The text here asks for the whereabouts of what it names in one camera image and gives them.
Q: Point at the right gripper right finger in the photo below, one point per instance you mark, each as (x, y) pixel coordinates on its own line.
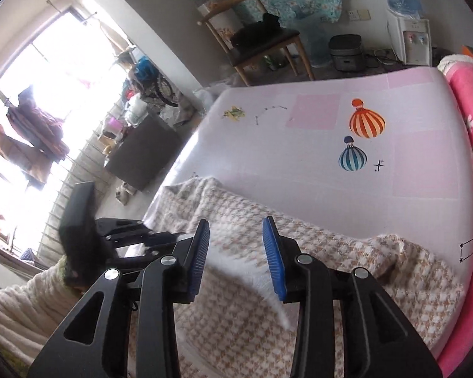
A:
(377, 338)

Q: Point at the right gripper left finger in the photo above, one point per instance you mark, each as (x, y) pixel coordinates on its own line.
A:
(93, 339)

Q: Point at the beige houndstooth coat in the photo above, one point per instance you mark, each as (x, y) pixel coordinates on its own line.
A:
(238, 327)

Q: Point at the green sleeve forearm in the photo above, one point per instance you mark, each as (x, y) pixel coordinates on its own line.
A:
(30, 313)

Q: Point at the hanging brown clothes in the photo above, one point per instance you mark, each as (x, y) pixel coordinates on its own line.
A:
(41, 139)

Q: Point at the black clothing on chair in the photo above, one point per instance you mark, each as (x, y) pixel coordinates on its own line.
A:
(254, 35)

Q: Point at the pair of beige shoes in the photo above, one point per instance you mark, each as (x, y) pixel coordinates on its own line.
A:
(124, 192)

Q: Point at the metal window railing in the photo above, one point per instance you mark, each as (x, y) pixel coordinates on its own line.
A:
(85, 163)

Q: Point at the dark cabinet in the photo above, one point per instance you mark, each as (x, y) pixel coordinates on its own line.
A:
(144, 152)

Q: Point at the white plastic bag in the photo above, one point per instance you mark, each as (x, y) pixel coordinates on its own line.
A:
(208, 95)

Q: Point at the wooden chair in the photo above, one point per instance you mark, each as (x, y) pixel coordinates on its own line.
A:
(240, 59)

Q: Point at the black rice cooker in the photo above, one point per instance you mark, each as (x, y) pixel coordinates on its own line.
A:
(347, 53)

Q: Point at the white water dispenser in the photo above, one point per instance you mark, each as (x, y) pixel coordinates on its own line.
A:
(410, 39)

